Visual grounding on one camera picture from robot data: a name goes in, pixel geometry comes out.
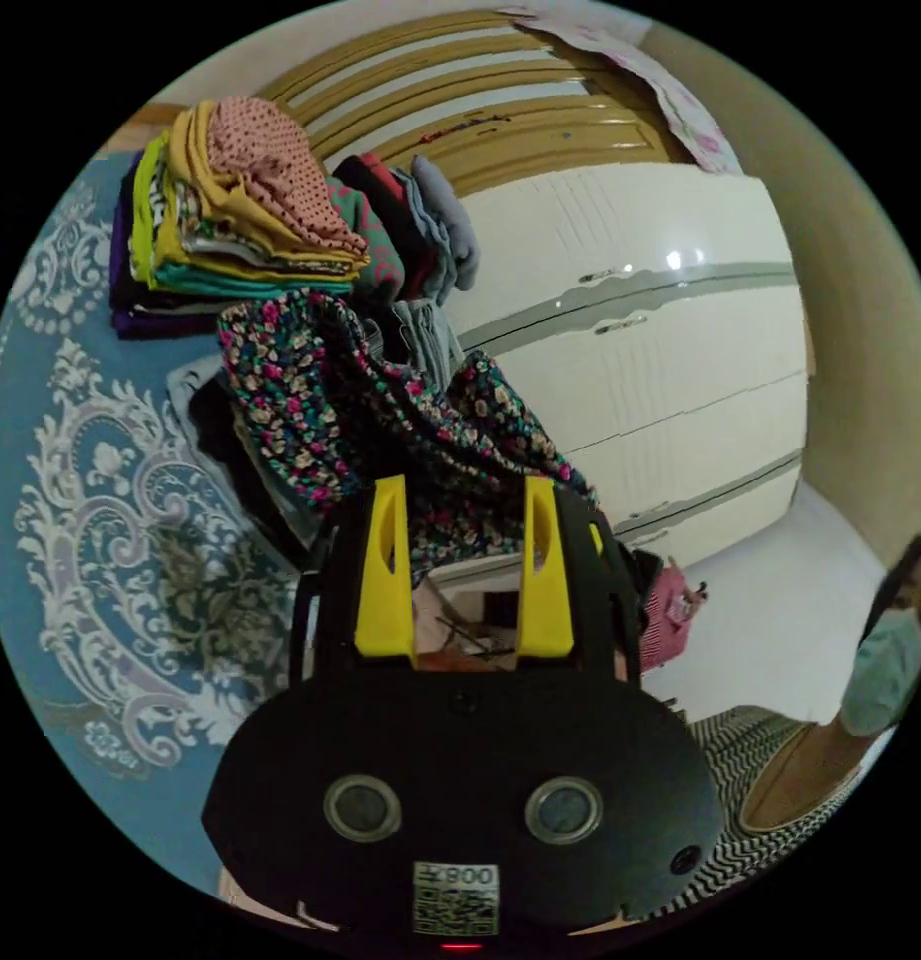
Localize white cupboard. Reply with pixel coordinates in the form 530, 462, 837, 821
450, 160, 815, 565

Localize red striped garment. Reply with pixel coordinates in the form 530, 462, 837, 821
633, 548, 710, 673

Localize pile of clothes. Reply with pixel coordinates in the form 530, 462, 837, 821
108, 95, 482, 553

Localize brown wooden door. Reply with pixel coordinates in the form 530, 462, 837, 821
258, 13, 695, 199

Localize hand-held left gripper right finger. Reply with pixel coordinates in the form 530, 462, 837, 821
514, 475, 578, 659

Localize pink floral curtain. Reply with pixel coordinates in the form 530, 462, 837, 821
497, 5, 745, 177

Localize person's body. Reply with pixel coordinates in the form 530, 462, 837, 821
658, 530, 921, 922

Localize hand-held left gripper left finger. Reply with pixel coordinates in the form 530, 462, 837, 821
354, 474, 418, 661

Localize floral pants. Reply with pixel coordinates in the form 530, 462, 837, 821
217, 288, 605, 570

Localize bed with blue ornamental sheet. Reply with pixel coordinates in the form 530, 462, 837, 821
0, 148, 320, 905

